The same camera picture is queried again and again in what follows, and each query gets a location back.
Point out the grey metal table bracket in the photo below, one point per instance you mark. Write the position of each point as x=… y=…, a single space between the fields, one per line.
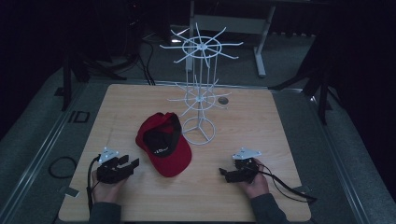
x=302 y=188
x=71 y=192

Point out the black tripod stand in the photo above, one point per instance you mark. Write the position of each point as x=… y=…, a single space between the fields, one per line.
x=323 y=99
x=67 y=84

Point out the person's left hand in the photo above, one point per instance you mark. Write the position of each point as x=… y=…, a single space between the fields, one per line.
x=107 y=190

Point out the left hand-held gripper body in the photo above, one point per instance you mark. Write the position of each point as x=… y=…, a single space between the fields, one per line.
x=109 y=174

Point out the round grey table grommet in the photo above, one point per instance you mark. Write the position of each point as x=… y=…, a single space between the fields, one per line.
x=223 y=100

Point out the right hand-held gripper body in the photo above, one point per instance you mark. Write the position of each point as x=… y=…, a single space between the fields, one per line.
x=244 y=172

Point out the red and black baseball cap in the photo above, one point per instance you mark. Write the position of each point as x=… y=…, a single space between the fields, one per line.
x=165 y=146

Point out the white metal desk frame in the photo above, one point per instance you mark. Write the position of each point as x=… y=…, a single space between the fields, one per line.
x=260 y=46

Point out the person's right hand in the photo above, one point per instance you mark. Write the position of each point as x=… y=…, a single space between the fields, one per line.
x=257 y=185

